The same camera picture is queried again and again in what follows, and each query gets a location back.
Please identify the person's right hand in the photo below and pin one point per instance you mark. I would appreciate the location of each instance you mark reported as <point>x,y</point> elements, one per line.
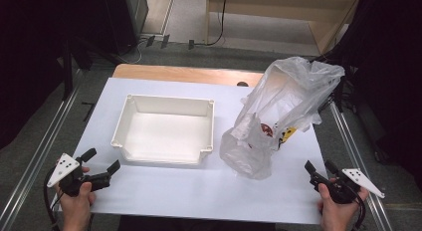
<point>338,212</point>

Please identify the white plastic bin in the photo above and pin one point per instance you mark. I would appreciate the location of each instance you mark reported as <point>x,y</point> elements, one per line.
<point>166,138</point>

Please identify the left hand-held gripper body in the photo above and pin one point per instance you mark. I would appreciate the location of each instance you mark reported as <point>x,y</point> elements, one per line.
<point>63,168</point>

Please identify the grey cabinet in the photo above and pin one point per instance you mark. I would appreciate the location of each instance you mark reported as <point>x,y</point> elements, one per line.
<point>137,8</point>

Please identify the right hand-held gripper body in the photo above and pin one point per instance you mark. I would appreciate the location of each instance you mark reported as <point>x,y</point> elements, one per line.
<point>360,179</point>

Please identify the light wooden shelf unit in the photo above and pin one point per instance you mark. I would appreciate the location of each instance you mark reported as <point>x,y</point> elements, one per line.
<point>265,12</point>

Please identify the black tripod stand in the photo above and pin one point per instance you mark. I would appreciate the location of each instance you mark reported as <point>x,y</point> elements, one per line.
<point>341,85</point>

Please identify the white board sheet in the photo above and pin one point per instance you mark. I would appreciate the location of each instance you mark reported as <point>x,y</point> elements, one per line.
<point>185,191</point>

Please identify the person's left hand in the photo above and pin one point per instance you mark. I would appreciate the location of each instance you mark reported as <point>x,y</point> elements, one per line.
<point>76,207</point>

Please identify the clear plastic bag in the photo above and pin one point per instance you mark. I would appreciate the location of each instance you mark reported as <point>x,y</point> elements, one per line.
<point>285,91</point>

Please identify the red can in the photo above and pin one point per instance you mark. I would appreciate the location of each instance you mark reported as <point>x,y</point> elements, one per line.
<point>266,129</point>

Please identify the black curtain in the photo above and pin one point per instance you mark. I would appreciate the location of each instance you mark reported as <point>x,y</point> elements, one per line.
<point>40,42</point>
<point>391,75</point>

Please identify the aluminium floor rail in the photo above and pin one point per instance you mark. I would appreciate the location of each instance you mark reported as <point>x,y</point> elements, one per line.
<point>36,158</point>
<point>361,171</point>

